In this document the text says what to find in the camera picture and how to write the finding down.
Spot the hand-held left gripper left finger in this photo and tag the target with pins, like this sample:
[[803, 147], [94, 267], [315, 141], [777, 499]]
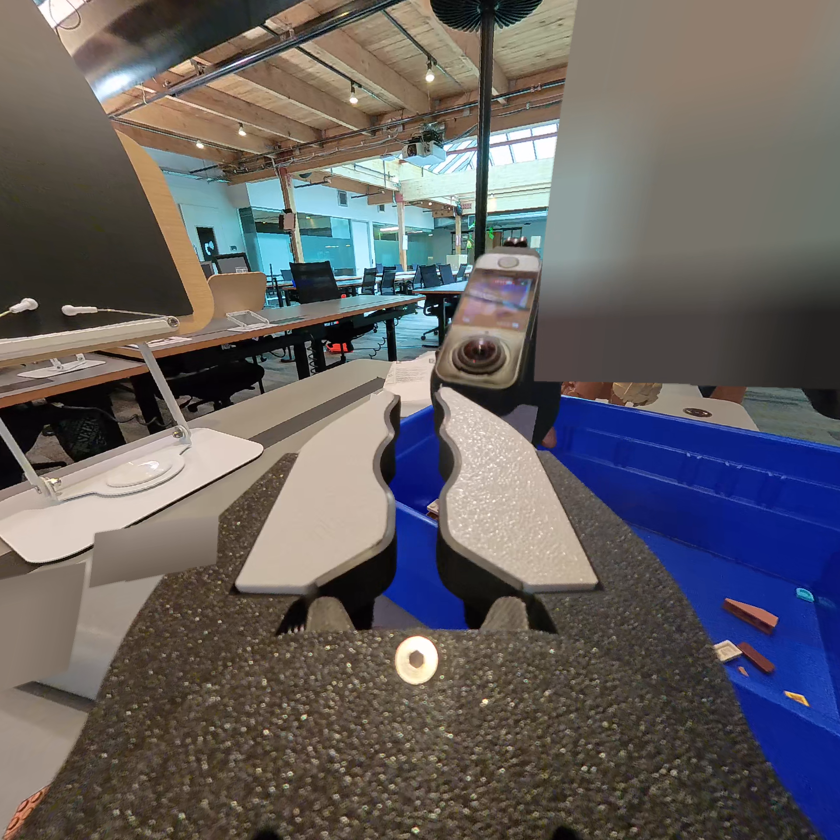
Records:
[[315, 512]]

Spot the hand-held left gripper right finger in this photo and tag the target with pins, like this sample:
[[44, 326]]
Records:
[[512, 512]]

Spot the blue plastic bin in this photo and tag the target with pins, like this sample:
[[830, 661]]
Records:
[[689, 472]]

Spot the small white lego plate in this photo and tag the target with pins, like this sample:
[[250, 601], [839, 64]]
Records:
[[727, 651]]

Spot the brown lego wedge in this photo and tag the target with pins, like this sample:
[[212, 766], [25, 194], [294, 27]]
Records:
[[748, 613]]

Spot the dark brown lego slope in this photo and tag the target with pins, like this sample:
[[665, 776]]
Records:
[[756, 657]]

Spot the small yellow lego tile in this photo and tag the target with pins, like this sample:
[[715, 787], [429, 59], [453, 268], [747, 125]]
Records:
[[796, 697]]

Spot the orange lego plate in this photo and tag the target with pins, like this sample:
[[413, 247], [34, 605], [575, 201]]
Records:
[[33, 810]]

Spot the white monitor stand base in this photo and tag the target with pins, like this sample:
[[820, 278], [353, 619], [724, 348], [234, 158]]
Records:
[[197, 453]]

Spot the instruction booklet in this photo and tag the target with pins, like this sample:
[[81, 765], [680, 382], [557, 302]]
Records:
[[410, 380]]

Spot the long office desk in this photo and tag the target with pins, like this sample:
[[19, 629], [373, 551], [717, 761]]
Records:
[[315, 316]]

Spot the row of black office chairs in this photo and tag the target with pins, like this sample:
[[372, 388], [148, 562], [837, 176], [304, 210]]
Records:
[[388, 279]]

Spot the black office chair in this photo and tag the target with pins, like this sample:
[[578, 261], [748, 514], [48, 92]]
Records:
[[315, 279]]

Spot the wooden chair shell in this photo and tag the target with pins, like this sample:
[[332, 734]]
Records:
[[236, 292]]

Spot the black pole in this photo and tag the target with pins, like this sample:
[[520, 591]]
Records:
[[485, 131]]

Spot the ceiling projector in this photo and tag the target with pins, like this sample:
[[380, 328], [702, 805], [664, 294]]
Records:
[[423, 151]]

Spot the curved wooden panel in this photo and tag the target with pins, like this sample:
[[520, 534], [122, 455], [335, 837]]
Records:
[[167, 229]]

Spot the black round lamp head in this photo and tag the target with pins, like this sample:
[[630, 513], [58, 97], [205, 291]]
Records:
[[485, 10]]

